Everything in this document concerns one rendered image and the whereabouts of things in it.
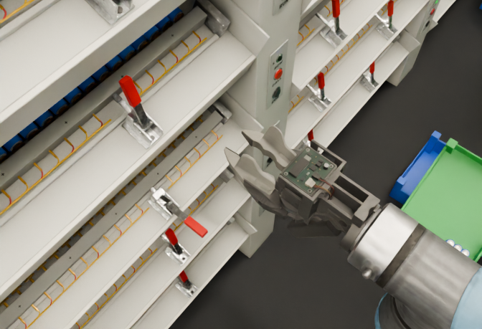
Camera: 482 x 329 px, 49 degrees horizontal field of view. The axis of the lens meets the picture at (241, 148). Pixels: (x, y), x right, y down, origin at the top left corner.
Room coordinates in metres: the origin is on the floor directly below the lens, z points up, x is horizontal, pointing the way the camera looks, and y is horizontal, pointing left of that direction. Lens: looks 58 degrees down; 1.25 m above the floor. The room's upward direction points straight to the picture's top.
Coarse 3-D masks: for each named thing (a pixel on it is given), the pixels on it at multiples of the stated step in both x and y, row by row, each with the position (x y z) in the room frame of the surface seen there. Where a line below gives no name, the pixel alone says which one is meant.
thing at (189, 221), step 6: (168, 204) 0.33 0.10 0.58; (174, 210) 0.33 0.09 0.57; (180, 210) 0.33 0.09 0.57; (180, 216) 0.32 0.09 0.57; (186, 216) 0.32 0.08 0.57; (186, 222) 0.31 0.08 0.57; (192, 222) 0.31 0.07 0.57; (192, 228) 0.30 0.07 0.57; (198, 228) 0.30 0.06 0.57; (204, 228) 0.30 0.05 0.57; (198, 234) 0.29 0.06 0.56; (204, 234) 0.29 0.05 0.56
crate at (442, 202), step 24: (456, 144) 0.67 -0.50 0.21; (432, 168) 0.65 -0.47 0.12; (456, 168) 0.65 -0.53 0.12; (480, 168) 0.64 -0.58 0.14; (432, 192) 0.60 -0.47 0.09; (456, 192) 0.60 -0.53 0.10; (480, 192) 0.59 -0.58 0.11; (432, 216) 0.55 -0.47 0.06; (456, 216) 0.54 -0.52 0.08; (480, 216) 0.54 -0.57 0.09; (456, 240) 0.49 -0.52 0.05; (480, 240) 0.48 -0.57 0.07
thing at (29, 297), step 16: (208, 128) 0.45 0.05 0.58; (192, 144) 0.43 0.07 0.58; (208, 144) 0.44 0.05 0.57; (176, 160) 0.40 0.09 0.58; (160, 176) 0.37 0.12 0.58; (128, 192) 0.34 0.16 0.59; (144, 192) 0.35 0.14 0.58; (112, 208) 0.32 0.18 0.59; (128, 208) 0.32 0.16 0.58; (96, 224) 0.29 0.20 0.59; (112, 224) 0.30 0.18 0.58; (80, 240) 0.27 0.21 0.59; (96, 240) 0.27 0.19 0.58; (64, 256) 0.25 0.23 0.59; (80, 256) 0.25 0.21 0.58; (48, 272) 0.23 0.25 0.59; (64, 272) 0.23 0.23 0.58; (32, 288) 0.21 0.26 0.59; (48, 288) 0.21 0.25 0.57; (64, 288) 0.21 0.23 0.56; (16, 304) 0.19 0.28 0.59; (32, 304) 0.19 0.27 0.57; (0, 320) 0.17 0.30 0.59
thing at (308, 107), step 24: (408, 0) 0.98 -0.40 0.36; (384, 24) 0.88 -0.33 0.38; (360, 48) 0.83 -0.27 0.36; (384, 48) 0.84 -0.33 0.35; (336, 72) 0.75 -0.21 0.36; (360, 72) 0.77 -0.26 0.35; (312, 96) 0.68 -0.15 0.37; (336, 96) 0.70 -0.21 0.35; (288, 120) 0.63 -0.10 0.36; (312, 120) 0.63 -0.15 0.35; (288, 144) 0.58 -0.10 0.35
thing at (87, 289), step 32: (224, 96) 0.50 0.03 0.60; (224, 128) 0.47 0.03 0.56; (256, 128) 0.46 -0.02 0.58; (160, 160) 0.41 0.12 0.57; (192, 160) 0.41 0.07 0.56; (224, 160) 0.42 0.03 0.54; (192, 192) 0.37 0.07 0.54; (128, 224) 0.31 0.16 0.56; (160, 224) 0.31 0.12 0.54; (96, 256) 0.26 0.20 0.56; (128, 256) 0.27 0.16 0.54; (96, 288) 0.22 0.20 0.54; (32, 320) 0.17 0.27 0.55; (64, 320) 0.18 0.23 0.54
